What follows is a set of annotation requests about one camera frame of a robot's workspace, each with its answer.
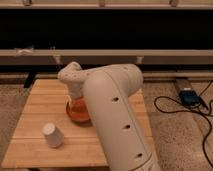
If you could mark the blue device on floor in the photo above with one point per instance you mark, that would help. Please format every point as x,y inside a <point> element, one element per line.
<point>189,97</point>

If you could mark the white paper cup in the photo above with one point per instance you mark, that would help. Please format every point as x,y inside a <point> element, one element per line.
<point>52,134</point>

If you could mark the orange ceramic bowl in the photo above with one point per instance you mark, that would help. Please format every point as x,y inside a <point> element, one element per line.
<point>77,111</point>

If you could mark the long wooden bench rail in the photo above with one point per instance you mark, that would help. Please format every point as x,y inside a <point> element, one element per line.
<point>154,57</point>

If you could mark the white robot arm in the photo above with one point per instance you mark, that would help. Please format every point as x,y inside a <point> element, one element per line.
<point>106,91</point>

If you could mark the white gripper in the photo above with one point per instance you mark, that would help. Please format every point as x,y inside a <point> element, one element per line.
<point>75,90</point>

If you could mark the black table leg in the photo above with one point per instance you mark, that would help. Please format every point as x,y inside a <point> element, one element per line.
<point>30,79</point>

